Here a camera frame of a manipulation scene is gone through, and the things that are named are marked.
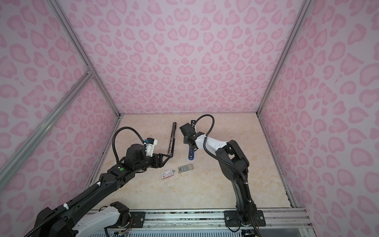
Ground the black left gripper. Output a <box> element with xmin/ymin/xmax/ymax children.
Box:
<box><xmin>135</xmin><ymin>152</ymin><xmax>171</xmax><ymax>173</ymax></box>

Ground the red white staple box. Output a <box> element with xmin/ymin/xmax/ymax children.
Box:
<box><xmin>161</xmin><ymin>169</ymin><xmax>175</xmax><ymax>179</ymax></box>

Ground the silver staple strips tray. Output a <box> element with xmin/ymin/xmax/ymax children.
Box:
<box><xmin>178</xmin><ymin>164</ymin><xmax>194</xmax><ymax>173</ymax></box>

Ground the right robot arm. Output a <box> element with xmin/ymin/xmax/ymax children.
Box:
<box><xmin>180</xmin><ymin>123</ymin><xmax>257</xmax><ymax>226</ymax></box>

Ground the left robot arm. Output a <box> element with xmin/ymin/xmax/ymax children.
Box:
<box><xmin>25</xmin><ymin>144</ymin><xmax>174</xmax><ymax>237</ymax></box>

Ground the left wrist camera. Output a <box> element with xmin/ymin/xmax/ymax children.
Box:
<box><xmin>144</xmin><ymin>138</ymin><xmax>158</xmax><ymax>157</ymax></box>

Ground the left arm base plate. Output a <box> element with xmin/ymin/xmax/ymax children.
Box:
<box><xmin>117</xmin><ymin>211</ymin><xmax>146</xmax><ymax>229</ymax></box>

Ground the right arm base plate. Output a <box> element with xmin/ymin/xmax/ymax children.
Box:
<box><xmin>223</xmin><ymin>210</ymin><xmax>266</xmax><ymax>228</ymax></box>

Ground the aluminium diagonal wall strut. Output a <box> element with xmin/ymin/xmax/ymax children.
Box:
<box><xmin>1</xmin><ymin>70</ymin><xmax>93</xmax><ymax>190</ymax></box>

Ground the aluminium front rail frame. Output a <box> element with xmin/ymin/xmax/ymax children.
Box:
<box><xmin>54</xmin><ymin>207</ymin><xmax>316</xmax><ymax>237</ymax></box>

